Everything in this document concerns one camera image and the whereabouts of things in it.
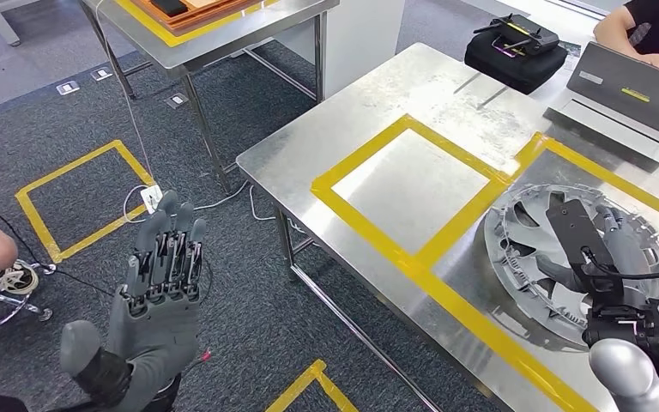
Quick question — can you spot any thin red-tipped wire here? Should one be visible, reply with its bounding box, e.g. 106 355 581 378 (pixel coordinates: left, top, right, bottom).
184 349 212 372

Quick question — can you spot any steel workbench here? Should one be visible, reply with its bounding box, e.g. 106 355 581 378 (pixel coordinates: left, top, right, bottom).
236 42 659 412

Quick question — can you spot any chrome swivel stool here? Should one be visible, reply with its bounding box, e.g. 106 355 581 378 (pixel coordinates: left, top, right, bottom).
0 264 55 356

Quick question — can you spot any black pad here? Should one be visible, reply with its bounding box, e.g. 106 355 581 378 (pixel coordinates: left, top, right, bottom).
150 0 190 17

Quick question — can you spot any black cable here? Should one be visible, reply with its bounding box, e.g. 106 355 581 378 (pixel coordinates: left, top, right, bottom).
0 187 116 298

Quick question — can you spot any white power strip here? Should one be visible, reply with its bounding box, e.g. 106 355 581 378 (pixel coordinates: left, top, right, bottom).
140 183 164 215

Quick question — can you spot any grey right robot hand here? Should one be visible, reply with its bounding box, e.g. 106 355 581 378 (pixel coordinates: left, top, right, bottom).
536 204 657 311

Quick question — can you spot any white cabinet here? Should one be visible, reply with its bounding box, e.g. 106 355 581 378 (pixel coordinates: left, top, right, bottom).
275 0 408 100

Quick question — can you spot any grey laptop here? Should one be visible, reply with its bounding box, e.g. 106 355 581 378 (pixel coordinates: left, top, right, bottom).
542 40 659 161

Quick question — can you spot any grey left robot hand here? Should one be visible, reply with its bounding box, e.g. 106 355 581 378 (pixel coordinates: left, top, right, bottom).
59 190 209 412

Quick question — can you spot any orange tray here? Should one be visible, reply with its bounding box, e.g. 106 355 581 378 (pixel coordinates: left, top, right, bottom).
130 0 268 33

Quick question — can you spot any steel table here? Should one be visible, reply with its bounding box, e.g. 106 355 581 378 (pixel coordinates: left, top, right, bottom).
79 0 342 195

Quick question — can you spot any yellow tape strip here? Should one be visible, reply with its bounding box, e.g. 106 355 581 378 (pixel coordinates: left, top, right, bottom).
114 0 282 48

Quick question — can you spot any black bag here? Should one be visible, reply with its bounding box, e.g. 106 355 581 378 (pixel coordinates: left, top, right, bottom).
463 28 570 96

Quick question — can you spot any yellow tape square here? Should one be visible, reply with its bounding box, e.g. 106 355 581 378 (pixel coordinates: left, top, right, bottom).
265 359 359 412
15 139 157 265

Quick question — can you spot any silver plastic hubcap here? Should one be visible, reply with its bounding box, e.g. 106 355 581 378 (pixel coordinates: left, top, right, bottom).
481 183 659 348

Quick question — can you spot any white cable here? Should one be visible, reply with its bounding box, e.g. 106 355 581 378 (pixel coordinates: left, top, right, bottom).
122 180 251 224

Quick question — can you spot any black remote controller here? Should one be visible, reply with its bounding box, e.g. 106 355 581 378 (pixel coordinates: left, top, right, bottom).
473 14 561 57

